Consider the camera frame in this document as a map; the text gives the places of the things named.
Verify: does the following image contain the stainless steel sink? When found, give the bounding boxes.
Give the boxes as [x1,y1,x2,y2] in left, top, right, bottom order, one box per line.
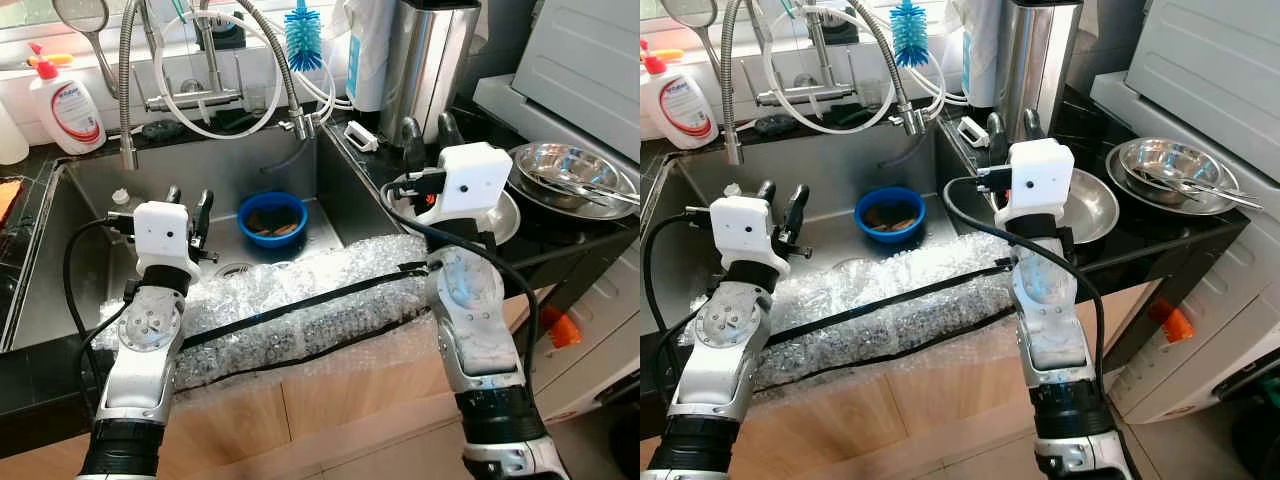
[645,125,991,331]
[5,130,401,351]

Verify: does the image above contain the blue plastic bowl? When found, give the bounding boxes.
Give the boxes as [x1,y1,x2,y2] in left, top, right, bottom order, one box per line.
[237,192,309,249]
[853,186,926,244]

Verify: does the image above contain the clear bubble wrap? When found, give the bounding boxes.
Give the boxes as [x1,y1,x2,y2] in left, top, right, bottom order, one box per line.
[95,235,441,391]
[680,232,1031,401]

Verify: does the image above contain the large steel plate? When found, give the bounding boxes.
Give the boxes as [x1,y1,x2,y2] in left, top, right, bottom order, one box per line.
[1105,140,1241,216]
[505,143,641,221]

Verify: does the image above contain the steel spring pull-down faucet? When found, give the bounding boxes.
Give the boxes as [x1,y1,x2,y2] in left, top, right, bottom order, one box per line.
[118,0,319,171]
[720,0,926,166]

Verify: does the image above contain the white soap bottle red label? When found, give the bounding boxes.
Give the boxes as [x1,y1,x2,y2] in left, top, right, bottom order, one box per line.
[640,40,719,151]
[28,42,106,156]

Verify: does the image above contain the large steel bowl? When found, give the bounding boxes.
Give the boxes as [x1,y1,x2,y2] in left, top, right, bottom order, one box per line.
[515,143,621,199]
[1118,140,1223,196]

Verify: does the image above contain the blue bottle brush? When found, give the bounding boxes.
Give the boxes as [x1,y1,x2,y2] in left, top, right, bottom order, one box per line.
[890,0,933,69]
[283,0,326,73]

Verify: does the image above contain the chrome mixer tap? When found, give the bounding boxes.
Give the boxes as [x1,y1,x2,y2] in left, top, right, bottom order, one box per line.
[145,0,246,113]
[755,0,856,109]

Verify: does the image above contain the white appliance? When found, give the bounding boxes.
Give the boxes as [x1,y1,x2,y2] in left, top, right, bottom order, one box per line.
[472,0,641,421]
[1088,0,1280,426]

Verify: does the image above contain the steel tongs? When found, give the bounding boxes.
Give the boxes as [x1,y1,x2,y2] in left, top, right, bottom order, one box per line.
[1130,168,1266,211]
[525,172,641,211]

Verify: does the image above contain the white plastic jug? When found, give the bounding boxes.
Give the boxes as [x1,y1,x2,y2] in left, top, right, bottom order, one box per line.
[0,100,29,166]

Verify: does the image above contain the orange plastic object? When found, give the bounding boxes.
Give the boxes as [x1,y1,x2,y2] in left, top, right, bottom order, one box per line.
[545,308,583,349]
[1148,300,1194,344]

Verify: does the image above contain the steel mesh strainer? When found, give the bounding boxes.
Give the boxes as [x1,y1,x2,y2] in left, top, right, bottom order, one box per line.
[52,0,121,101]
[662,0,726,96]

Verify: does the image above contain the wooden cabinet front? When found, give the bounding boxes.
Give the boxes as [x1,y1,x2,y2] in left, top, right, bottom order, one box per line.
[640,290,1141,480]
[0,300,531,480]

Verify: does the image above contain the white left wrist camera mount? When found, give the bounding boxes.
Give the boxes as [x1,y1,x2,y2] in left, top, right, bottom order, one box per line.
[132,201,204,282]
[707,194,788,278]

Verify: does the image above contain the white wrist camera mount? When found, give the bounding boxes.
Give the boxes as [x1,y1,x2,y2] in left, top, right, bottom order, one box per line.
[438,142,514,223]
[1004,138,1077,218]
[707,194,788,278]
[132,201,204,282]

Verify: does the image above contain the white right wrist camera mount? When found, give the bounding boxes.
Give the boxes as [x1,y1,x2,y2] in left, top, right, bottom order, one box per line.
[438,142,514,223]
[1004,138,1077,218]

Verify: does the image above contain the white hose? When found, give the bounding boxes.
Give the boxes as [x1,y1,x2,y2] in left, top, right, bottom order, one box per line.
[765,5,971,136]
[155,10,351,141]

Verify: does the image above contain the black strap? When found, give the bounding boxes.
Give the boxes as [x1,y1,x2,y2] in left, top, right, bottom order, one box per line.
[180,262,426,351]
[770,262,1021,346]

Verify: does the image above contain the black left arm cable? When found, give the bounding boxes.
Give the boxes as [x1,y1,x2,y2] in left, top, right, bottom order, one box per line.
[640,205,713,401]
[60,218,136,426]

